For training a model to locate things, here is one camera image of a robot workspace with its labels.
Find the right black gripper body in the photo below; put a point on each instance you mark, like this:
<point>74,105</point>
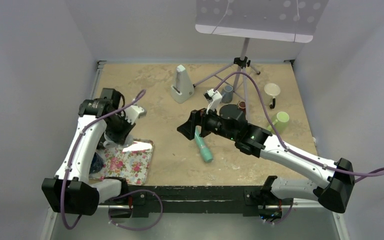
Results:
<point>211,123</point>

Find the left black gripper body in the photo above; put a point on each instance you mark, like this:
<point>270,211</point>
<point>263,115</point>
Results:
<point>117,129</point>

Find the dark blue mug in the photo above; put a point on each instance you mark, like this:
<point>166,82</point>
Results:
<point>97,164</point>

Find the green mug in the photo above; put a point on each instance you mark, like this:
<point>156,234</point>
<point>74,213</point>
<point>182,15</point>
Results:
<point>280,121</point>

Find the light grey footed mug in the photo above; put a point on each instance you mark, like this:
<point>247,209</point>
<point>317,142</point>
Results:
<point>108,143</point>

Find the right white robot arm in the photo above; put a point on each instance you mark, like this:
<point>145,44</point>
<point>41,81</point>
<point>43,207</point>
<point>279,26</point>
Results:
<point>333,180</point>

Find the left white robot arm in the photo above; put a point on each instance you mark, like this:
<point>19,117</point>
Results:
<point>100,121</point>

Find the blue-grey mug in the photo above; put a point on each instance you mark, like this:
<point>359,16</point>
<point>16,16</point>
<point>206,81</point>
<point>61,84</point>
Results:
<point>227,94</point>

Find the brown striped mug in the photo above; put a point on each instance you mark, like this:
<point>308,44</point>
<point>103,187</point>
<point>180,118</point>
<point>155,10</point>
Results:
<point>242,106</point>

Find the teal cylindrical bottle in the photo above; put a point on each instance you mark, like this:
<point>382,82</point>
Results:
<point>205,152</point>

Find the floral tray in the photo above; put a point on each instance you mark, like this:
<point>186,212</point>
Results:
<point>131,163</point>

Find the white metronome-shaped object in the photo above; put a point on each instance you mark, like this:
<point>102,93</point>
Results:
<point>182,87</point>

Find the purple tripod stand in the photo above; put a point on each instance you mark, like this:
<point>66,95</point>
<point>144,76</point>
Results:
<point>242,62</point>

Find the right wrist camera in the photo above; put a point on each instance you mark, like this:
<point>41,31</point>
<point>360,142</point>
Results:
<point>213,98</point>

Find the cream mug black handle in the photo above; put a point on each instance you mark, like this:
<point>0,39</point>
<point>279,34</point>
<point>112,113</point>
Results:
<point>271,92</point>

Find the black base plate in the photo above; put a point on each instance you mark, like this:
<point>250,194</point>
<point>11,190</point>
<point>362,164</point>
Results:
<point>246,200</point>

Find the aluminium frame rail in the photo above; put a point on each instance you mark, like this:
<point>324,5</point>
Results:
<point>51,216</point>

